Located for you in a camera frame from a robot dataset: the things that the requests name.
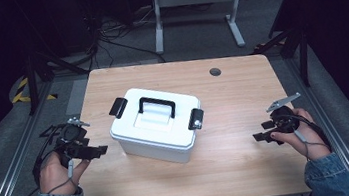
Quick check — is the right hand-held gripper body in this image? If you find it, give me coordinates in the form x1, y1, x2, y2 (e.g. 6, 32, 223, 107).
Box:
264, 92, 303, 137

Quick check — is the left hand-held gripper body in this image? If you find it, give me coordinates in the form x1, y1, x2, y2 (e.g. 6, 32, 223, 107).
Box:
37, 114, 102, 172

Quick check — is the white storage box black handle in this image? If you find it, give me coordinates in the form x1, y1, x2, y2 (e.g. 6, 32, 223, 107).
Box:
104, 79, 211, 173

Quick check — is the person's right hand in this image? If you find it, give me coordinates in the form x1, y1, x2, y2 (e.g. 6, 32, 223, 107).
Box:
267, 104, 334, 166

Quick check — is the person's left hand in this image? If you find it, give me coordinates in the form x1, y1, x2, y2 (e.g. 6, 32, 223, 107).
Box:
35, 146, 94, 196

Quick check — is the yellow black hazard tape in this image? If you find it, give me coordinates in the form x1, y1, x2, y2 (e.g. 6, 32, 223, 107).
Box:
8, 73, 60, 106

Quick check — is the black tripod stand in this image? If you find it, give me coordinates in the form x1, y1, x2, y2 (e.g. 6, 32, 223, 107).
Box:
21, 44, 95, 117
250, 22, 315, 95

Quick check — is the dark round table grommet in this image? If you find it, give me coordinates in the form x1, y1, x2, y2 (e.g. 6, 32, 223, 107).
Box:
208, 66, 223, 78

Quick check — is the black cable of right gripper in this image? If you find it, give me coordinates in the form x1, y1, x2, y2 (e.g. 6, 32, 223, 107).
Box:
281, 108, 333, 154

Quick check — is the grey cable of right gripper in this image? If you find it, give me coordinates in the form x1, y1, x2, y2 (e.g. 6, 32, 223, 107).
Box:
293, 125, 333, 162

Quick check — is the grey cable of gripper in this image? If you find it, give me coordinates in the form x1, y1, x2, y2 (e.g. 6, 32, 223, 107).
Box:
42, 159, 78, 195
293, 125, 333, 162

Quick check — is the grey cable of left gripper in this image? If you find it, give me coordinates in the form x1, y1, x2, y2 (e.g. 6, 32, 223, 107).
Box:
42, 159, 78, 195

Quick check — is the bundle of black floor cables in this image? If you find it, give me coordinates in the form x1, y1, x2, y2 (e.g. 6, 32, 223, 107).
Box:
82, 0, 167, 73

